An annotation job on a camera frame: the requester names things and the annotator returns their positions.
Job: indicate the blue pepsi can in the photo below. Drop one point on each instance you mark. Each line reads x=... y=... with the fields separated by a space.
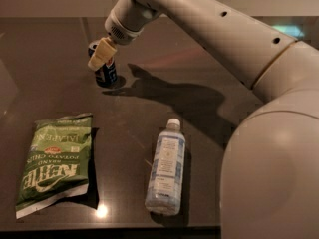
x=106 y=76

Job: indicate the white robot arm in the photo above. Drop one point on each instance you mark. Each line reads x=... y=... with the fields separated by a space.
x=269 y=184

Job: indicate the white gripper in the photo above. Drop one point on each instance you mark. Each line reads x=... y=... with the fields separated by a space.
x=120 y=33

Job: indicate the green jalapeno chips bag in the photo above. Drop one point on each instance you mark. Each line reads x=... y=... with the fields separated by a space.
x=57 y=164

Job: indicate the clear blue plastic bottle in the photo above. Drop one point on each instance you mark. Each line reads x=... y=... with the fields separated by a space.
x=165 y=184

